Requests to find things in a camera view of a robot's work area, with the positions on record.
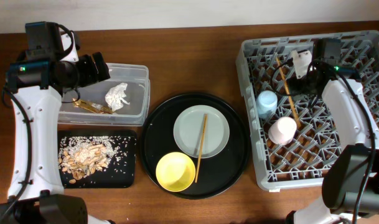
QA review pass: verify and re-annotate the blue cup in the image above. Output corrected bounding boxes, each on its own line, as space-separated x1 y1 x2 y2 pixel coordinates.
256 90 278 119

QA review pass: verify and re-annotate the grey dishwasher rack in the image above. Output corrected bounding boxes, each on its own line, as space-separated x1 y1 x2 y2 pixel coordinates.
236 30 379 192

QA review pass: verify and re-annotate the yellow bowl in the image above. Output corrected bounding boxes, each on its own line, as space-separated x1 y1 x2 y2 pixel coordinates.
156 152 196 192

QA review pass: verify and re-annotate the clear plastic waste bin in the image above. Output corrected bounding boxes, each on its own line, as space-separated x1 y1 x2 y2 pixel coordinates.
58 63 151 126

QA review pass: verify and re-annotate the pink cup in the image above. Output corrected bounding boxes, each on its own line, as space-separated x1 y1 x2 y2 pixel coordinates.
268 116 297 145

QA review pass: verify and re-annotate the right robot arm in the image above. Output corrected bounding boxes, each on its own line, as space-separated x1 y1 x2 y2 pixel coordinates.
285 60 379 223

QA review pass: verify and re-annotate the white tissue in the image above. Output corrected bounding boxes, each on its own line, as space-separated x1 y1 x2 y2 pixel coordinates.
105 83 130 112

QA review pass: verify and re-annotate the black rectangular tray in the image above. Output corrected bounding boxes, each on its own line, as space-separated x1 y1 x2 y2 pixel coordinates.
58 129 137 189

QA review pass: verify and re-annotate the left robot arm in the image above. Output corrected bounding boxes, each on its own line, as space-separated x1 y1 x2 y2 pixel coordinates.
0 52 110 223

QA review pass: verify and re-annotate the gold snack wrapper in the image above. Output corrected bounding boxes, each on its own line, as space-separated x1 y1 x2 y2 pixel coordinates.
73 98 113 114

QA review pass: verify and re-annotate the grey round plate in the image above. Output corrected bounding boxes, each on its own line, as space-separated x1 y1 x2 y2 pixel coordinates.
173 105 230 158

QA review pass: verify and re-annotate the round black serving tray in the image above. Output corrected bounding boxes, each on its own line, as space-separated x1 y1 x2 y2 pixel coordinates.
139 93 251 200

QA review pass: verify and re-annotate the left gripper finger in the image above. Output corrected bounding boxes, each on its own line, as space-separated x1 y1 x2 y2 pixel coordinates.
93 52 110 82
78 55 98 86

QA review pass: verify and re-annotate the food scraps and rice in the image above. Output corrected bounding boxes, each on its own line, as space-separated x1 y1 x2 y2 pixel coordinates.
58 136 131 187

